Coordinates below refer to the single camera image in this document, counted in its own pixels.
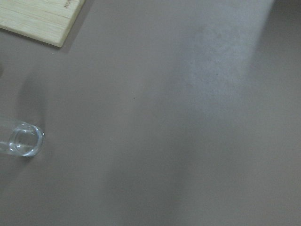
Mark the glass sauce bottle metal spout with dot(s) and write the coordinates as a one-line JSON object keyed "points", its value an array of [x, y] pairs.
{"points": [[20, 138]]}

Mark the bamboo cutting board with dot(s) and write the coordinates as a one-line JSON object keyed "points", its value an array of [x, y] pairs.
{"points": [[48, 21]]}

